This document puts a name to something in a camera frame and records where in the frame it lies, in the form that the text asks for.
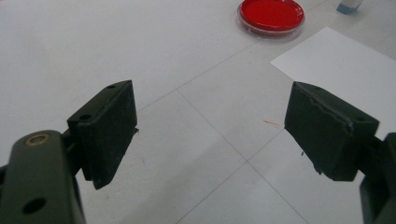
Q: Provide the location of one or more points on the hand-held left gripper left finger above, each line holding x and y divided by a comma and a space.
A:
106, 130

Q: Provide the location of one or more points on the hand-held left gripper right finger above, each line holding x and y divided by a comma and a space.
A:
323, 140

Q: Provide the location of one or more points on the white paper sheet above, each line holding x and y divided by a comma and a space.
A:
345, 65

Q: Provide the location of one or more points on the blue stamp cap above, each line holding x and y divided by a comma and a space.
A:
346, 8

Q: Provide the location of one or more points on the red petri dish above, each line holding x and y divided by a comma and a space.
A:
271, 14

